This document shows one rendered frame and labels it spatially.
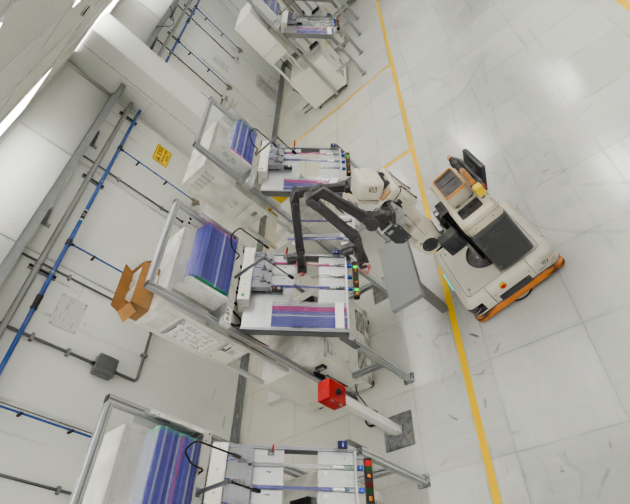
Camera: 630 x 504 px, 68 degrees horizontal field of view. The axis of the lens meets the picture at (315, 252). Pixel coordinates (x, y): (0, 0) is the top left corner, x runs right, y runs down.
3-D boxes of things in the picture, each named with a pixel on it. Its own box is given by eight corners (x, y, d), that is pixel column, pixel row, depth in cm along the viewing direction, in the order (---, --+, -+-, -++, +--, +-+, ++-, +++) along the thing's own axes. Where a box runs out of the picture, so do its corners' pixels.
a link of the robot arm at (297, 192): (289, 192, 289) (287, 184, 297) (291, 211, 297) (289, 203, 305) (360, 183, 294) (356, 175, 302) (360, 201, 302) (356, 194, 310)
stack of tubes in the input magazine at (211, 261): (237, 240, 341) (208, 220, 327) (228, 295, 305) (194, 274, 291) (226, 248, 347) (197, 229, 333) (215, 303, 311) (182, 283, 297)
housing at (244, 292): (256, 260, 358) (256, 247, 348) (250, 312, 323) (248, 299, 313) (246, 260, 357) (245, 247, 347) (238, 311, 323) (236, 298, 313)
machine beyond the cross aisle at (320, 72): (365, 48, 746) (279, -55, 647) (369, 71, 688) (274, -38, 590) (303, 102, 813) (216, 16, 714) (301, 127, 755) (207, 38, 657)
